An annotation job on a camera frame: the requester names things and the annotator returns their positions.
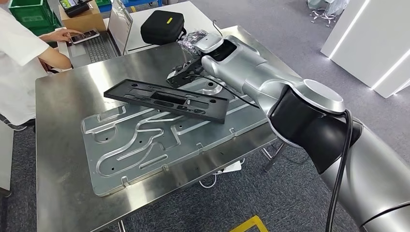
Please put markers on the blue metal frame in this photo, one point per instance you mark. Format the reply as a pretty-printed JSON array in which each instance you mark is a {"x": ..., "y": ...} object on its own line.
[{"x": 141, "y": 2}]

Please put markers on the brown cardboard box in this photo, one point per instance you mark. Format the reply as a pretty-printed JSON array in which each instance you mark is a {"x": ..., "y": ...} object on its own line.
[{"x": 86, "y": 20}]

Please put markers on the chrome stool base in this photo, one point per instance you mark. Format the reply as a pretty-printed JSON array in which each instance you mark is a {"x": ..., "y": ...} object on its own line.
[{"x": 323, "y": 14}]

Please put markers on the silver stamped metal fixture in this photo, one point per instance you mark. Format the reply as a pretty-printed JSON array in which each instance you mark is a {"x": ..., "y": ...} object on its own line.
[{"x": 134, "y": 166}]

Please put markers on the person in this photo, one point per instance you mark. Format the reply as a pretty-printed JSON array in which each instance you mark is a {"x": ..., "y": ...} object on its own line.
[{"x": 16, "y": 64}]

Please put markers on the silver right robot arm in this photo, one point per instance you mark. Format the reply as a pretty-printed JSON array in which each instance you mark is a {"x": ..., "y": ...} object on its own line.
[{"x": 243, "y": 67}]

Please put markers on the black handheld device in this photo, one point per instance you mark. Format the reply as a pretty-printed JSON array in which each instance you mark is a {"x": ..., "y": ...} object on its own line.
[{"x": 75, "y": 8}]

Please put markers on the person's hand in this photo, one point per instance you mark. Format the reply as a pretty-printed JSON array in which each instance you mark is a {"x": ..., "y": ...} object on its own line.
[{"x": 62, "y": 34}]

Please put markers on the white cabinet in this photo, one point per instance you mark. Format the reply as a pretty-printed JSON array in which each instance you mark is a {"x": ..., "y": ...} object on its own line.
[{"x": 368, "y": 38}]

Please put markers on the grey open laptop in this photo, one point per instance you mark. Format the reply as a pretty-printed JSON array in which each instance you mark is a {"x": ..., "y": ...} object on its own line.
[{"x": 96, "y": 49}]

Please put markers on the black smartphone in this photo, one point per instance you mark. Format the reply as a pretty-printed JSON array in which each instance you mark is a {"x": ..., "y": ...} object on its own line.
[{"x": 85, "y": 36}]

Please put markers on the black zip case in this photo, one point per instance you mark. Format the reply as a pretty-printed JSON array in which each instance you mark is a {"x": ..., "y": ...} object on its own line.
[{"x": 160, "y": 27}]

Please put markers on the white table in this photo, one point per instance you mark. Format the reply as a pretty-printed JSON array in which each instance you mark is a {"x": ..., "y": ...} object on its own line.
[{"x": 198, "y": 12}]

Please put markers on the white power strip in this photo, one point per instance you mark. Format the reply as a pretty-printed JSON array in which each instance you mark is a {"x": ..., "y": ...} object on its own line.
[{"x": 233, "y": 166}]

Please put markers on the long black plastic panel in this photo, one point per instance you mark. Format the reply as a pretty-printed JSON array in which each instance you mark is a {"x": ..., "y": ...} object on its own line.
[{"x": 128, "y": 93}]

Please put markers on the green plastic crate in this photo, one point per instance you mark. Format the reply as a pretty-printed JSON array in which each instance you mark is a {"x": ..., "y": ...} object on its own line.
[{"x": 32, "y": 14}]

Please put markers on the stainless steel workbench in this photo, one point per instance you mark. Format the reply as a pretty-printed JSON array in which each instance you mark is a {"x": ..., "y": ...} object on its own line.
[{"x": 61, "y": 144}]

